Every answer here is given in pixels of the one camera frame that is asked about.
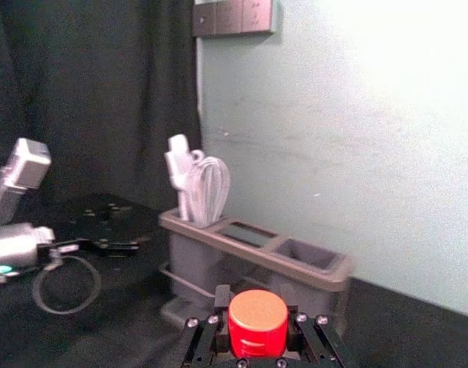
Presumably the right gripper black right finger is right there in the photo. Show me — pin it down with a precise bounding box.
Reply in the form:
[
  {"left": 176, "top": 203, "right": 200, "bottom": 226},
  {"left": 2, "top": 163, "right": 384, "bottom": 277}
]
[{"left": 287, "top": 304, "right": 347, "bottom": 368}]

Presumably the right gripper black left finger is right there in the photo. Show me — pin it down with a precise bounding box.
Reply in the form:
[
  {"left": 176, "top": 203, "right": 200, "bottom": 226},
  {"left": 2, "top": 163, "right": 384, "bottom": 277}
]
[{"left": 180, "top": 284, "right": 232, "bottom": 368}]

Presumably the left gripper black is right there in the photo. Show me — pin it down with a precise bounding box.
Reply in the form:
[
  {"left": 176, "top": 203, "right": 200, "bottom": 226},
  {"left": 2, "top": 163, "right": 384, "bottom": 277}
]
[{"left": 25, "top": 192, "right": 161, "bottom": 258}]

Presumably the red cylinder with tan top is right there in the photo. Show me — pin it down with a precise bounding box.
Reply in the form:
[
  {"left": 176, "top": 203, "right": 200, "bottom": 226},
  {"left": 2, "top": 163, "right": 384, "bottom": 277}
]
[{"left": 227, "top": 289, "right": 290, "bottom": 360}]

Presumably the grey three-compartment organizer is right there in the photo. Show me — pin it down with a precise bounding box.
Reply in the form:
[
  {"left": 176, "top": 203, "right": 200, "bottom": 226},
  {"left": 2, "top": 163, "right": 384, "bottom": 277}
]
[{"left": 158, "top": 206, "right": 354, "bottom": 335}]

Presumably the black table cloth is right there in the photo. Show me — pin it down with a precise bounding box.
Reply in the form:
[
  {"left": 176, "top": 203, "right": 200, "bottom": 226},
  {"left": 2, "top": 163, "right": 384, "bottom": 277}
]
[{"left": 0, "top": 191, "right": 468, "bottom": 368}]

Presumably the black curtain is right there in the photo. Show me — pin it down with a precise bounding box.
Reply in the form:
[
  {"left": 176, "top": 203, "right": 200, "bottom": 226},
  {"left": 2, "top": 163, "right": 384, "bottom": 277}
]
[{"left": 0, "top": 0, "right": 203, "bottom": 215}]

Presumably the thin grey looped cable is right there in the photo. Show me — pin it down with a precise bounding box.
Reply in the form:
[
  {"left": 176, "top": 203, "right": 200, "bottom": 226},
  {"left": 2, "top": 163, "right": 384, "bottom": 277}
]
[{"left": 31, "top": 244, "right": 103, "bottom": 316}]

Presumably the coiled white cable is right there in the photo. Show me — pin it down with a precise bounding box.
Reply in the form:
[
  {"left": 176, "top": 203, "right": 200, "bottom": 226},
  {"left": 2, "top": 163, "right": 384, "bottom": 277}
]
[{"left": 163, "top": 133, "right": 232, "bottom": 229}]

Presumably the grey wall switch panel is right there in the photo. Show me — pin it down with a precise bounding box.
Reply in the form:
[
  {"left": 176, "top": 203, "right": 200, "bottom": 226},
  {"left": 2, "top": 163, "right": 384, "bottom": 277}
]
[{"left": 192, "top": 0, "right": 278, "bottom": 38}]

